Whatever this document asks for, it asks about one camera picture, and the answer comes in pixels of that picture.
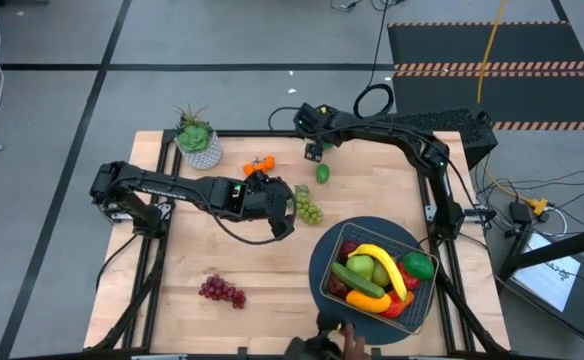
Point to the black power adapter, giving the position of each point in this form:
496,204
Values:
519,212

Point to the black frame clip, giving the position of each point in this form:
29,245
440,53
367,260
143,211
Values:
242,353
376,354

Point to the yellow banana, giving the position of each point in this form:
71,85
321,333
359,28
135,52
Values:
384,260

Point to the person's hand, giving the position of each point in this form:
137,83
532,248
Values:
354,345

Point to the bright red apple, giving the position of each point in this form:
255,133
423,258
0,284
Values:
348,248

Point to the red bell pepper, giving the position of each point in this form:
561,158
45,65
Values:
410,281

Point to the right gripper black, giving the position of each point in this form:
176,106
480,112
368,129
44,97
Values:
322,125

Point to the dark round plate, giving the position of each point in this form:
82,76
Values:
317,260

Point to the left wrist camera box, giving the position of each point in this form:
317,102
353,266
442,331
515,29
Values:
282,227

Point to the red orange mango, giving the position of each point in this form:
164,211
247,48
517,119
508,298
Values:
396,307

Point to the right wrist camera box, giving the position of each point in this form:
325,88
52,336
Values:
313,152

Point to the large green pear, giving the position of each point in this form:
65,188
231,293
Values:
360,265

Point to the silver mounting bracket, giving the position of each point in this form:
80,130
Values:
482,214
114,214

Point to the green grape bunch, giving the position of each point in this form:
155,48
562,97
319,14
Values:
309,210

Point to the red grape bunch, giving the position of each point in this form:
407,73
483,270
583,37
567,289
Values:
222,291

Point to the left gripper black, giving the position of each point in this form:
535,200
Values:
269,197

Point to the silver frame plate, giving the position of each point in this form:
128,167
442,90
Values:
437,358
159,357

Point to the small green lime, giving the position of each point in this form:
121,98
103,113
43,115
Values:
322,173

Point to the person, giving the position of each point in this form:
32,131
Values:
307,352

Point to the black hazard-striped floor mat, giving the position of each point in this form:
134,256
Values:
472,45

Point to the orange tangerine cluster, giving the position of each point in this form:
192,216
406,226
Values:
259,165

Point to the green cucumber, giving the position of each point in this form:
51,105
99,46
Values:
357,281

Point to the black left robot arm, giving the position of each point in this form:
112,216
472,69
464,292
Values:
172,187

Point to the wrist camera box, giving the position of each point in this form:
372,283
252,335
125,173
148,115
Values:
282,227
313,152

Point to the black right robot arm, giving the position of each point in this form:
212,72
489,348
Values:
397,132

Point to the black perforated computer case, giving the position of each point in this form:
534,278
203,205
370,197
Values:
462,125

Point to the black side table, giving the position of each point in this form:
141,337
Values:
562,247

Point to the succulent in white pot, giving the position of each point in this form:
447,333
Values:
194,139

